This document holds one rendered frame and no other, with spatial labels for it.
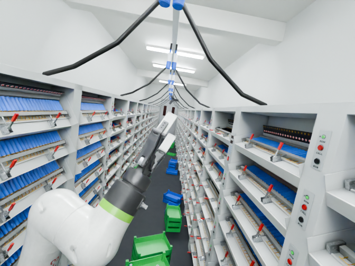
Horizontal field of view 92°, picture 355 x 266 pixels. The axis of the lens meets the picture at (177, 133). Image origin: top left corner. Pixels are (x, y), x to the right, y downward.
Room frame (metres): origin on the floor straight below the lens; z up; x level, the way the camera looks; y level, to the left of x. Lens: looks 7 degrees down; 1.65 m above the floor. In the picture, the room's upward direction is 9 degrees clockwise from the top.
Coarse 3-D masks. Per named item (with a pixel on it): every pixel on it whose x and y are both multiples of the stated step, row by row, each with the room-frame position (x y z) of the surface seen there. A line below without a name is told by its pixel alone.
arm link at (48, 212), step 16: (48, 192) 0.39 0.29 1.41; (64, 192) 0.40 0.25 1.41; (32, 208) 0.36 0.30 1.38; (48, 208) 0.35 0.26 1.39; (64, 208) 0.36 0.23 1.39; (32, 224) 0.34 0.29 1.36; (48, 224) 0.34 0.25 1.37; (32, 240) 0.35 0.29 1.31; (48, 240) 0.34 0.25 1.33; (32, 256) 0.35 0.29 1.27; (48, 256) 0.36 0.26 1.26
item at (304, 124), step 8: (272, 120) 1.14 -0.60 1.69; (280, 120) 1.06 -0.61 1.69; (288, 120) 0.98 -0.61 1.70; (296, 120) 0.92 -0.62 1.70; (304, 120) 0.87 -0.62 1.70; (312, 120) 0.82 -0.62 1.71; (288, 128) 0.97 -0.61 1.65; (296, 128) 0.91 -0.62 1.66; (304, 128) 0.86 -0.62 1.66; (312, 128) 0.81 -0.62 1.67; (296, 144) 0.88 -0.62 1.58
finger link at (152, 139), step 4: (152, 132) 0.42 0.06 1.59; (160, 132) 0.41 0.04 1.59; (148, 136) 0.42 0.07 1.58; (152, 136) 0.42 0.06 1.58; (156, 136) 0.41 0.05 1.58; (160, 136) 0.42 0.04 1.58; (148, 140) 0.41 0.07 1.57; (152, 140) 0.41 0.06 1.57; (156, 140) 0.41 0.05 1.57; (148, 144) 0.41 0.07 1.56; (152, 144) 0.41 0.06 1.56; (144, 148) 0.41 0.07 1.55; (148, 148) 0.41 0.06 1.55; (152, 148) 0.41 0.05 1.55; (144, 152) 0.41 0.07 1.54; (148, 152) 0.41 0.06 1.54; (152, 152) 0.42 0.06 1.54; (140, 156) 0.41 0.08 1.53; (144, 156) 0.42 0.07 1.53; (148, 156) 0.41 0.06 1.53; (136, 160) 0.40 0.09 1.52; (144, 160) 0.40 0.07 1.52; (144, 164) 0.40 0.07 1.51
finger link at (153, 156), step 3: (162, 132) 0.44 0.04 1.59; (162, 135) 0.43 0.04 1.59; (165, 135) 0.43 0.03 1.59; (159, 141) 0.43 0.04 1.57; (156, 144) 0.44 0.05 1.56; (159, 144) 0.45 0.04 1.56; (156, 147) 0.44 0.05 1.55; (153, 150) 0.44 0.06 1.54; (156, 150) 0.45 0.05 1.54; (153, 153) 0.44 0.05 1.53; (150, 156) 0.44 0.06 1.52; (153, 156) 0.44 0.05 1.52; (153, 159) 0.44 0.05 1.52; (153, 162) 0.45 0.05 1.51; (150, 165) 0.44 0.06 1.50; (150, 168) 0.44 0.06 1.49
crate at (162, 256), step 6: (162, 252) 1.20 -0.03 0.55; (144, 258) 1.14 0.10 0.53; (150, 258) 1.16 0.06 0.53; (156, 258) 1.18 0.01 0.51; (162, 258) 1.19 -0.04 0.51; (126, 264) 1.07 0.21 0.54; (132, 264) 1.10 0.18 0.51; (138, 264) 1.12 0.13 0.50; (144, 264) 1.14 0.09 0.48; (150, 264) 1.15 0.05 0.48; (156, 264) 1.15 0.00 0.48; (162, 264) 1.16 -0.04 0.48; (168, 264) 1.13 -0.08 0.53
